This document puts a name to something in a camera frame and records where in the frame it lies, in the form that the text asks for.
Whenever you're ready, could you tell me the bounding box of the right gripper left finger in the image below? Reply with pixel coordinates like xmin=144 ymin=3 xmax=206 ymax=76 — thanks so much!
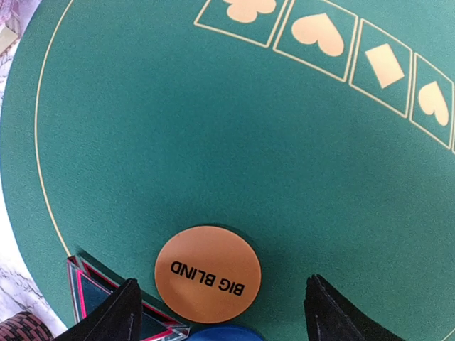
xmin=56 ymin=278 xmax=142 ymax=341

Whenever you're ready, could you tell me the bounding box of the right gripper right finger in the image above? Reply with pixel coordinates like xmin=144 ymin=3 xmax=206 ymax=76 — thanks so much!
xmin=305 ymin=274 xmax=401 ymax=341

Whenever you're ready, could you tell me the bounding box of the triangular all-in dealer button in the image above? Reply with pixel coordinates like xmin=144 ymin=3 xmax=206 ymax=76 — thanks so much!
xmin=63 ymin=256 xmax=190 ymax=340

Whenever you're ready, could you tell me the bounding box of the orange big blind button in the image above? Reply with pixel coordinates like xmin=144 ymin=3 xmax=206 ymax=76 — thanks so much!
xmin=154 ymin=226 xmax=262 ymax=324

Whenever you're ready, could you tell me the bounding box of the blue small blind button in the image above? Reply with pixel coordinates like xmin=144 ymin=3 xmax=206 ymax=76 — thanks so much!
xmin=187 ymin=326 xmax=264 ymax=341

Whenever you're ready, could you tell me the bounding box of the black poker chip stack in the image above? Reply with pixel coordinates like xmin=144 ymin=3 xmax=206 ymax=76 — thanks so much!
xmin=0 ymin=311 xmax=54 ymax=341

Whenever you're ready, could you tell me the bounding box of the round green poker mat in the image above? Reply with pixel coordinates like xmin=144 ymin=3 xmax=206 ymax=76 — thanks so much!
xmin=1 ymin=1 xmax=454 ymax=340

